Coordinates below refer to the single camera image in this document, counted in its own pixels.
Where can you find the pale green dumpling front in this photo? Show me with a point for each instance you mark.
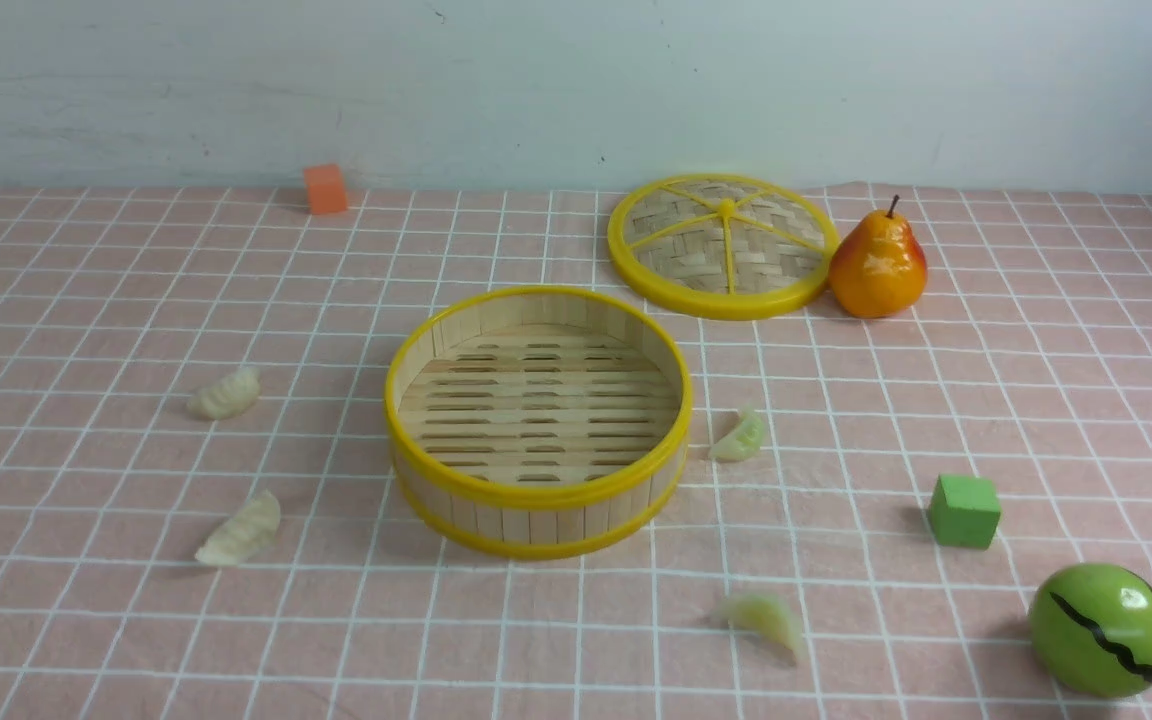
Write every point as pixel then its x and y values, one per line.
pixel 767 615

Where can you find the yellow woven bamboo steamer lid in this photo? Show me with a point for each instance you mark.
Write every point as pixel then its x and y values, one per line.
pixel 721 246

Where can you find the pale green dumpling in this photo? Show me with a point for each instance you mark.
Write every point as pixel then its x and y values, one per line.
pixel 767 615
pixel 744 440

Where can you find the orange yellow toy pear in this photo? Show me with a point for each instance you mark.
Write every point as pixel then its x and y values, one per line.
pixel 879 269

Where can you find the pink checkered tablecloth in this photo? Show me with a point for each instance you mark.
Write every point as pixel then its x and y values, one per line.
pixel 1027 362

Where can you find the green foam cube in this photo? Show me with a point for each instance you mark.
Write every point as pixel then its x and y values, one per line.
pixel 964 511

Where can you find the yellow rimmed bamboo steamer tray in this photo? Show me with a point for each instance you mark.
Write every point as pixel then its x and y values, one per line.
pixel 538 422

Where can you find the white dumpling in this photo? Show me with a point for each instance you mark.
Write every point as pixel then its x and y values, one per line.
pixel 226 397
pixel 240 537

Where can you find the green toy melon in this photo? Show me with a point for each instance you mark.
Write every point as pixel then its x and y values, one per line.
pixel 1091 627

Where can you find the orange foam cube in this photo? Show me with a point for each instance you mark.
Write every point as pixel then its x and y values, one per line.
pixel 326 189

